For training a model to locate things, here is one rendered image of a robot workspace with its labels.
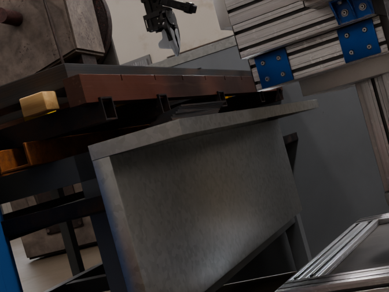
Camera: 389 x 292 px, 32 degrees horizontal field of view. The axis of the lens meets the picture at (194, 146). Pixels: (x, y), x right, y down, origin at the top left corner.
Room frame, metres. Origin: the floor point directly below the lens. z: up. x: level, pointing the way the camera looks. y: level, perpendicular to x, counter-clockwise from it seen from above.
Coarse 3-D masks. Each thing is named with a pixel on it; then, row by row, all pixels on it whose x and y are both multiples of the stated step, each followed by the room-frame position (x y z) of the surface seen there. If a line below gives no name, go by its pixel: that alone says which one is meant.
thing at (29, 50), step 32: (0, 0) 6.41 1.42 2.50; (32, 0) 6.33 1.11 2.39; (64, 0) 6.27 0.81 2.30; (96, 0) 7.03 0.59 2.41; (0, 32) 6.44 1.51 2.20; (32, 32) 6.35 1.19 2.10; (64, 32) 6.27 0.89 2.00; (96, 32) 6.81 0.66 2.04; (0, 64) 6.46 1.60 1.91; (32, 64) 6.37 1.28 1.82; (64, 192) 6.37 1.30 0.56; (32, 256) 6.52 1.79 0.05
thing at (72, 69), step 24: (48, 72) 1.41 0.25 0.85; (72, 72) 1.41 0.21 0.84; (96, 72) 1.50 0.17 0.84; (120, 72) 1.61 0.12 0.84; (144, 72) 1.74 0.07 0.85; (168, 72) 1.88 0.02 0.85; (192, 72) 2.05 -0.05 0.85; (216, 72) 2.26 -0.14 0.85; (240, 72) 2.51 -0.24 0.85; (0, 96) 1.46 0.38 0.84; (24, 96) 1.43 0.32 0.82; (0, 120) 1.74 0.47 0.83
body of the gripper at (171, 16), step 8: (144, 0) 2.14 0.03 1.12; (152, 0) 2.13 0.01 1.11; (160, 0) 2.12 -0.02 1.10; (152, 8) 2.14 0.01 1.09; (160, 8) 2.12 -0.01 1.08; (168, 8) 2.12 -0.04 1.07; (144, 16) 2.13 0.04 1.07; (152, 16) 2.12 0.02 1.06; (160, 16) 2.11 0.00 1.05; (168, 16) 2.11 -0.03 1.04; (152, 24) 2.12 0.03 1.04; (160, 24) 2.11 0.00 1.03; (176, 24) 2.15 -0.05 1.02
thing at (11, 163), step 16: (128, 128) 1.82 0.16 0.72; (144, 128) 1.91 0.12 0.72; (32, 144) 1.41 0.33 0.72; (48, 144) 1.46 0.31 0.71; (64, 144) 1.52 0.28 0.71; (80, 144) 1.58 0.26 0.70; (0, 160) 1.42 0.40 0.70; (16, 160) 1.47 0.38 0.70; (32, 160) 1.39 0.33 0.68; (48, 160) 1.45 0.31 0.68
